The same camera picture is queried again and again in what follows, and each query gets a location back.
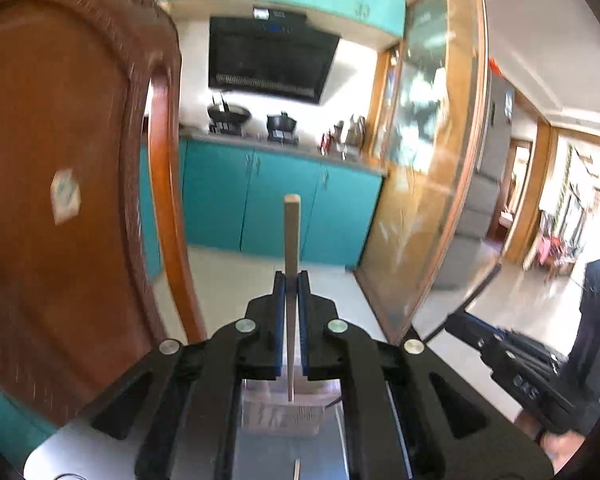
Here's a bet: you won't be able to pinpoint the white sticker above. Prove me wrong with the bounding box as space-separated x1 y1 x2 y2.
50 167 83 226

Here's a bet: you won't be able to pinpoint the grey refrigerator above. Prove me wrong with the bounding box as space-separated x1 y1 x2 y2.
432 67 517 292

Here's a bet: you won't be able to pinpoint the carved wooden chair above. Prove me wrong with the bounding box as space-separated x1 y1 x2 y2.
0 0 207 428

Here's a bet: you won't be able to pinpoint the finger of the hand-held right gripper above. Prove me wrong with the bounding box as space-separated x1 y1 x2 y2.
444 312 512 352

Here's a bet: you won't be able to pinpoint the black wok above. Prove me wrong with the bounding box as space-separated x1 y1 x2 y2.
206 94 252 135

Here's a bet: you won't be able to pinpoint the black range hood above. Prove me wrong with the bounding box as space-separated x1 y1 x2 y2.
208 6 342 106

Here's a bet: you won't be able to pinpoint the seasoning bottles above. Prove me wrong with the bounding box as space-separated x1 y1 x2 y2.
319 121 347 157

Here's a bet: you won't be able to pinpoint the black cooking pot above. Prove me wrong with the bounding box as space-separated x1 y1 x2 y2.
265 111 301 144

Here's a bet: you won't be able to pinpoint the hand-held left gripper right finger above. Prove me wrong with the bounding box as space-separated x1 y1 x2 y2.
297 270 554 480

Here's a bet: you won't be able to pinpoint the wood framed glass door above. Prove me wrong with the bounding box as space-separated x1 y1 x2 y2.
354 0 502 347

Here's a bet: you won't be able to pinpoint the white plastic utensil holder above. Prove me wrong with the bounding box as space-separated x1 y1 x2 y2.
240 377 342 439

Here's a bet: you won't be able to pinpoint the person's right hand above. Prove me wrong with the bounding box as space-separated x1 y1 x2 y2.
516 407 583 463

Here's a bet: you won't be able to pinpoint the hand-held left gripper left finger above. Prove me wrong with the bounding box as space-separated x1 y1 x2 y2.
91 270 286 480

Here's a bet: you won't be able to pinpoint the wooden doorway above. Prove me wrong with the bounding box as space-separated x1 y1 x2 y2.
487 120 556 266

